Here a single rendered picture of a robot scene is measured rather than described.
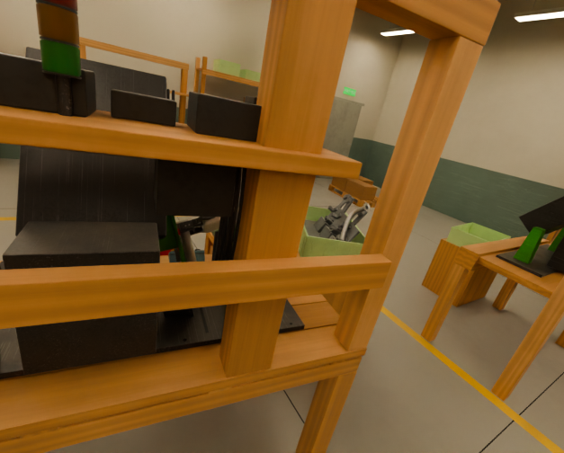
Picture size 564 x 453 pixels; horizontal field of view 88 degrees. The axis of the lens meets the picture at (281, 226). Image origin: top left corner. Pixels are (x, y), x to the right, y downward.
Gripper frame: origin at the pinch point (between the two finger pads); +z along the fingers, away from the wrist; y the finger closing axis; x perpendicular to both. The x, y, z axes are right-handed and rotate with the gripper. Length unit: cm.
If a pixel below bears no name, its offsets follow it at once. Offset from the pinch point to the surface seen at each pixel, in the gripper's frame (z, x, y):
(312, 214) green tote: -98, -18, -107
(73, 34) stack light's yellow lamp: 9, -14, 60
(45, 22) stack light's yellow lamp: 11, -15, 61
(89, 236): 23.0, 1.4, 20.0
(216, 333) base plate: 1.6, 35.0, -7.5
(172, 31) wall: -100, -478, -317
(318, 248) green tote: -71, 14, -64
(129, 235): 14.8, 2.9, 17.6
